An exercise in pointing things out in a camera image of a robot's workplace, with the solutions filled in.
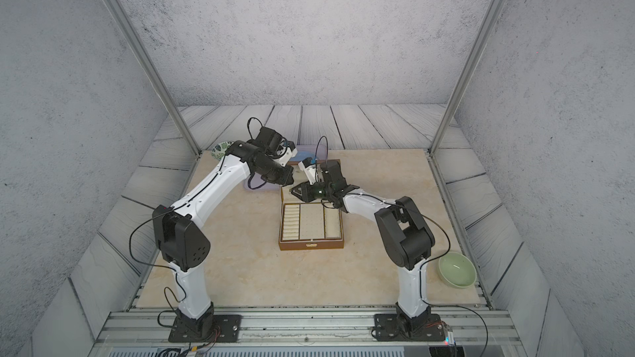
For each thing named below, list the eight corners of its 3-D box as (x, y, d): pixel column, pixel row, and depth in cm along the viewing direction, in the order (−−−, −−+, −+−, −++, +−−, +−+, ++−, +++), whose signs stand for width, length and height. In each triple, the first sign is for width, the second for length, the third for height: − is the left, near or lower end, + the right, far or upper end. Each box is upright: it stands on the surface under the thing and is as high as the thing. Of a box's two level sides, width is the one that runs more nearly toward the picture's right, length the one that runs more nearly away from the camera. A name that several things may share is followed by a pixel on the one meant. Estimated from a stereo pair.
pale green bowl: (439, 291, 81) (446, 286, 77) (430, 258, 89) (436, 251, 84) (473, 291, 81) (482, 286, 77) (461, 258, 89) (468, 251, 84)
